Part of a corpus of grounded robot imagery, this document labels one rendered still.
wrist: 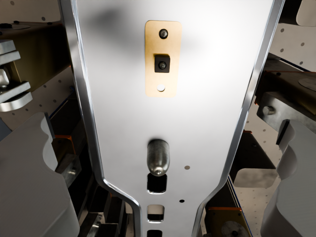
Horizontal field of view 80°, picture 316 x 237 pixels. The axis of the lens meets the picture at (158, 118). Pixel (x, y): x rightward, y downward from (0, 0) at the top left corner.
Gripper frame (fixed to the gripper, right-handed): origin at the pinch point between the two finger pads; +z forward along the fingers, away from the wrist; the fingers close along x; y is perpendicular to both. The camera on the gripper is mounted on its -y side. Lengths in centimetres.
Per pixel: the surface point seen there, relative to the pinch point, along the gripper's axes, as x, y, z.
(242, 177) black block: 14.6, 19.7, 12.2
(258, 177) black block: 17.3, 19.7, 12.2
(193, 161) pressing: 5.4, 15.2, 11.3
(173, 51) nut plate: 1.0, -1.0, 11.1
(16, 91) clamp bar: -13.0, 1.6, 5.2
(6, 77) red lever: -13.2, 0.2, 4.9
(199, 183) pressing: 7.0, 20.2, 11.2
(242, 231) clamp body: 19.7, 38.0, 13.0
